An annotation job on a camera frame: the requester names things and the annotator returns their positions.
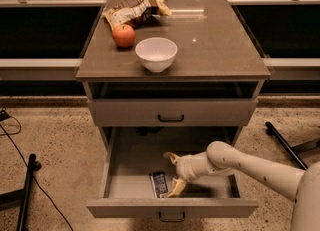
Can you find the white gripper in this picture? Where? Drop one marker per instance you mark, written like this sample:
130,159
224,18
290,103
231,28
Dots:
183,168

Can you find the blueberry rxbar wrapper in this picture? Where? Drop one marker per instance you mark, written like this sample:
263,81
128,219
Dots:
159,184

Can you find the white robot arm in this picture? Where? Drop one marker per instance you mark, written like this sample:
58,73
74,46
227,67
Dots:
302,187

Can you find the open middle drawer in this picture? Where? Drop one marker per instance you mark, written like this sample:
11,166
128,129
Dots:
133,154

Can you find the closed top drawer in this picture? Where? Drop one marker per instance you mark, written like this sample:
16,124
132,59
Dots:
184,112

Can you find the grey drawer cabinet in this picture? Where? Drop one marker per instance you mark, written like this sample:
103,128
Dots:
215,60

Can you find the white ceramic bowl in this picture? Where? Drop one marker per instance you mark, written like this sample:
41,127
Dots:
156,54

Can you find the black stand leg right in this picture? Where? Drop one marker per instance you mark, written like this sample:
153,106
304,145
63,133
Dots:
293,151

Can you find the black stand leg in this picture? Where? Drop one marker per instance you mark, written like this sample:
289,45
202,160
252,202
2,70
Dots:
293,151
20,198

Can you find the red apple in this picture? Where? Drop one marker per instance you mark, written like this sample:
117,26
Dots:
123,36

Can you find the black stand leg left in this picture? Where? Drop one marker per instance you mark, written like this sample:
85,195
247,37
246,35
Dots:
20,198

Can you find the crumpled chip bag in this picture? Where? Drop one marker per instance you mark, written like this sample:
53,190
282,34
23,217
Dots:
135,12

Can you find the metal railing frame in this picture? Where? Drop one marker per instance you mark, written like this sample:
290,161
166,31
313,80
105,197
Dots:
65,69

